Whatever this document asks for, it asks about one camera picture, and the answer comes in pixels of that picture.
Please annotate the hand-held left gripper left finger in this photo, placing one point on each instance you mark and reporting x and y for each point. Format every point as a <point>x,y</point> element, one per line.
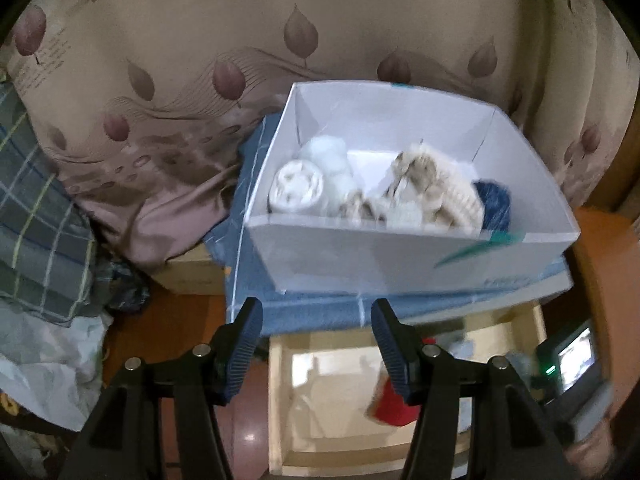
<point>245,345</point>

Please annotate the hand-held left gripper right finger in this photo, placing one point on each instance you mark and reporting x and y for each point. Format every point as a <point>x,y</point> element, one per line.
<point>390,345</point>

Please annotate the wooden drawer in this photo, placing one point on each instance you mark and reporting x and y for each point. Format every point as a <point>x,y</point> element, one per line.
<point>320,375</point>

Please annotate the white cardboard box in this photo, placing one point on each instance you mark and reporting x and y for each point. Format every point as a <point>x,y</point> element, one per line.
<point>350,260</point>

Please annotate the fluffy white underwear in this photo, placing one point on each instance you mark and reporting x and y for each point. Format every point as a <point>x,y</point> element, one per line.
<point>327,155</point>

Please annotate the red underwear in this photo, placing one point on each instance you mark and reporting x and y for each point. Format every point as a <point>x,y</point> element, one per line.
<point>390,410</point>

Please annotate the small beige knit underwear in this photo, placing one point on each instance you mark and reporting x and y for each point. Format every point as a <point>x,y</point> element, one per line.
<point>357,207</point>

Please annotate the large beige knit underwear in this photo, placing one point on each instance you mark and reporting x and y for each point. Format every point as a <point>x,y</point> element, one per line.
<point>445,195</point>

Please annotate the smooth white rolled underwear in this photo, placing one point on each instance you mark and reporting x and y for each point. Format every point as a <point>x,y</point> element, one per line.
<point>295,187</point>

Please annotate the dark blue rolled underwear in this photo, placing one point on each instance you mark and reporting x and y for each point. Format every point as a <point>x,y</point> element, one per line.
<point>495,202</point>

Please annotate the person's right hand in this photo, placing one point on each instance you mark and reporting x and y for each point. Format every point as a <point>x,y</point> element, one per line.
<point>592,452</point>

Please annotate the blue checked cloth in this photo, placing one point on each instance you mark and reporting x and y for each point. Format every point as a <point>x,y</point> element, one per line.
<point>310,315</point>

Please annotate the brown cardboard box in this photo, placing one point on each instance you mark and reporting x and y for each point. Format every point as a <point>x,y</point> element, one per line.
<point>192,272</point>

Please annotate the white plastic bag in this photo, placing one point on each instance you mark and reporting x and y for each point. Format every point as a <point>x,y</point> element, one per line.
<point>45,375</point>

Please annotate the grey plaid cloth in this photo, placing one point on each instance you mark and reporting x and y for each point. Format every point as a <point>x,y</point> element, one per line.
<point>35,220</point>

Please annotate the beige leaf-print blanket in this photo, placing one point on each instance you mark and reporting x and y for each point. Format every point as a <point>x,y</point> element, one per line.
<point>200,10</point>

